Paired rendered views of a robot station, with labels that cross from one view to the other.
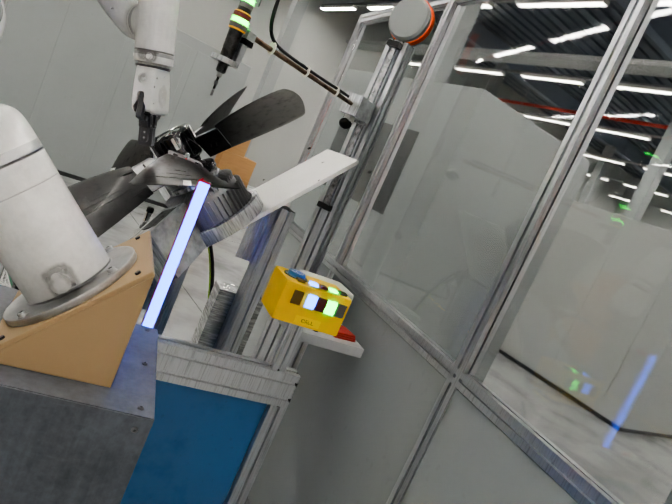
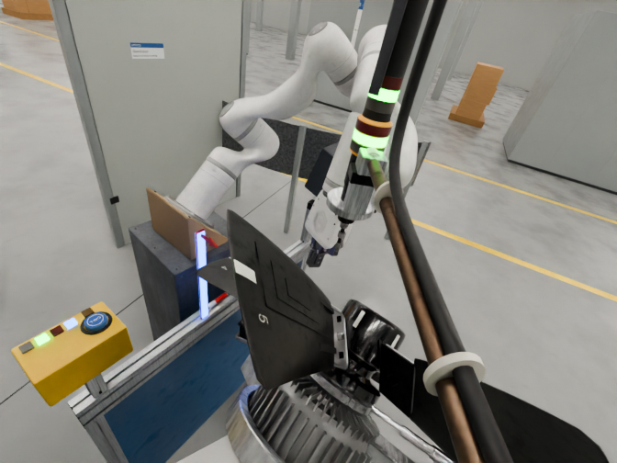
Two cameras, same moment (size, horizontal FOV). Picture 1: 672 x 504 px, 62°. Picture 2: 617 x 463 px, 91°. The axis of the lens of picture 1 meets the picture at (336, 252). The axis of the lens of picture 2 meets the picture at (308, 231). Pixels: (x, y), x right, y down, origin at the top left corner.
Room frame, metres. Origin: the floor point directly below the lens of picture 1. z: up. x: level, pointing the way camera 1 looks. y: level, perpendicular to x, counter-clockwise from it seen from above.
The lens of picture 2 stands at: (1.68, 0.17, 1.66)
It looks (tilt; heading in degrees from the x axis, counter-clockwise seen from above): 36 degrees down; 144
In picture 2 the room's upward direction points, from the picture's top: 12 degrees clockwise
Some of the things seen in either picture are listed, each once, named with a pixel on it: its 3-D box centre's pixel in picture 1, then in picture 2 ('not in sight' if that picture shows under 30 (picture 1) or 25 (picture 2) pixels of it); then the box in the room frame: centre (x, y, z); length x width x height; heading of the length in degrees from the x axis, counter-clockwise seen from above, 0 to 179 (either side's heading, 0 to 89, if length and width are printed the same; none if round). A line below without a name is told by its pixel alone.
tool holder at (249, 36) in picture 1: (233, 45); (359, 179); (1.41, 0.43, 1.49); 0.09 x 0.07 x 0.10; 150
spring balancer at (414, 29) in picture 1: (411, 21); not in sight; (2.03, 0.08, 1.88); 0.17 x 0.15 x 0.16; 25
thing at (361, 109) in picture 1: (358, 108); not in sight; (1.94, 0.13, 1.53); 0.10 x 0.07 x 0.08; 150
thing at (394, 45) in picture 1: (359, 127); not in sight; (1.99, 0.10, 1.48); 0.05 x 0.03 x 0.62; 60
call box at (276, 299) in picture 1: (304, 303); (79, 351); (1.20, 0.02, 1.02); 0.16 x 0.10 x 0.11; 115
